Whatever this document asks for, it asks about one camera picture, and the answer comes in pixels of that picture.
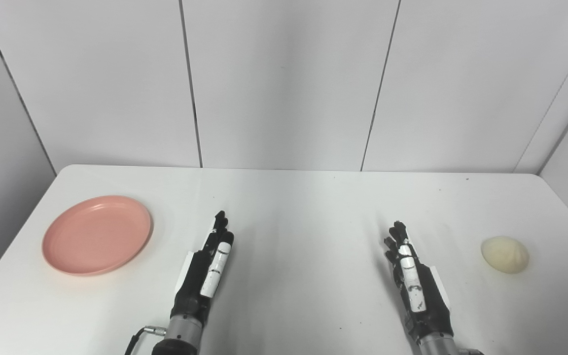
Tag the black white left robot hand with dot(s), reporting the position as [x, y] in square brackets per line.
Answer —
[196, 286]

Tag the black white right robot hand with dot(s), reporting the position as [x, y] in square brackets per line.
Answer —
[424, 296]

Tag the cream steamed bun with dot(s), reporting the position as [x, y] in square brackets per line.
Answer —
[505, 254]

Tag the pink round plate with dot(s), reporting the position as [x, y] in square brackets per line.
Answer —
[96, 235]

